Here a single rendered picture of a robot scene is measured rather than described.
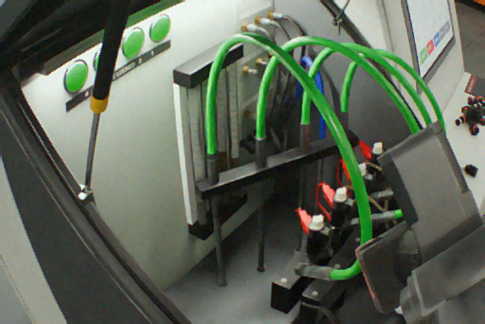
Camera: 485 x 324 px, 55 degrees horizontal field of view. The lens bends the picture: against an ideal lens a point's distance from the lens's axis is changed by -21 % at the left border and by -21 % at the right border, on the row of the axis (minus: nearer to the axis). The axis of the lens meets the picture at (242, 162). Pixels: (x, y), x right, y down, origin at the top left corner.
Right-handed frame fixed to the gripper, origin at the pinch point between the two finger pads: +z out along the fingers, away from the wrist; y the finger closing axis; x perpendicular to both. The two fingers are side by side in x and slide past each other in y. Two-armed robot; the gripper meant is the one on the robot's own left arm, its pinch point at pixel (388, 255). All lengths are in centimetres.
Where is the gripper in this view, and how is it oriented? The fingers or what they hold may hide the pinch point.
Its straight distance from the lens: 54.7
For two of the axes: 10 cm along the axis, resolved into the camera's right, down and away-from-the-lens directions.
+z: -0.8, 1.4, 9.9
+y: -9.1, 4.1, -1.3
